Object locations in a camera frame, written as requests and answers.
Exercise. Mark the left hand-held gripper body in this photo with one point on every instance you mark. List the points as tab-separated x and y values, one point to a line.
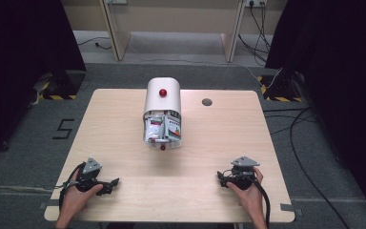
87	181

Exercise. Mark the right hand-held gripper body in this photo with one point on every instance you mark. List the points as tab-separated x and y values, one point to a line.
243	178

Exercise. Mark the person's left hand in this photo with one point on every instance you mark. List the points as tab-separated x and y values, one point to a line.
76	198

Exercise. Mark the person's right hand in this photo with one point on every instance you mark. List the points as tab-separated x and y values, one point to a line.
251	198

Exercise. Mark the grey tape piece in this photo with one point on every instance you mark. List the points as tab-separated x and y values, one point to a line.
290	208

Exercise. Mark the black tape floor number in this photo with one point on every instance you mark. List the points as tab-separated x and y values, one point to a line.
64	129

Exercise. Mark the white red-print packet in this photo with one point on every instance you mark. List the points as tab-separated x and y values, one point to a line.
155	129

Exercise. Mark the white packet with colourful print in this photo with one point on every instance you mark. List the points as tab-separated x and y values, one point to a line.
173	127

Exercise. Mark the white storage box red knobs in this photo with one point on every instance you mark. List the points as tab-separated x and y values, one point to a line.
162	103

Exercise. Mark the stand base with hazard tape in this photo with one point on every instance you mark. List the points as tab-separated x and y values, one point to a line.
62	87
279	89

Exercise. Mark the black curtain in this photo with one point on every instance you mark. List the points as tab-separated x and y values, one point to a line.
336	79
22	63

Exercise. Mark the light wooden desk frame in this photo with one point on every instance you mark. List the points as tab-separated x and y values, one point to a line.
171	19

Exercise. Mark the white wall power strip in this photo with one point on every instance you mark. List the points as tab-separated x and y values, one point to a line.
255	2

